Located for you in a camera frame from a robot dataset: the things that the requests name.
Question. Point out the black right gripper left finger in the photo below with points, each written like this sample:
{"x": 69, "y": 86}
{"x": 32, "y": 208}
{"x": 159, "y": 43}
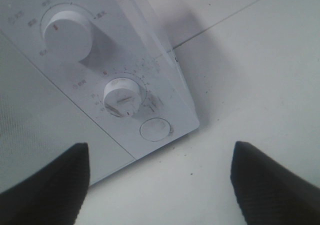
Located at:
{"x": 53, "y": 195}

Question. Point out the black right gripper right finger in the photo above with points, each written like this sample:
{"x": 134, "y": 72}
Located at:
{"x": 268, "y": 193}

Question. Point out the white upper power knob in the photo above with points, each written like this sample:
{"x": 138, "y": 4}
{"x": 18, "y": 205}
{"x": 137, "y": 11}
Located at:
{"x": 69, "y": 36}

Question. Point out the white microwave oven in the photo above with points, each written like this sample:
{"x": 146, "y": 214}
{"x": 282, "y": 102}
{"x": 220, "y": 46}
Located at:
{"x": 128, "y": 42}

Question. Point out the white microwave door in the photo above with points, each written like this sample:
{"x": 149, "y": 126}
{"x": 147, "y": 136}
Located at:
{"x": 38, "y": 123}

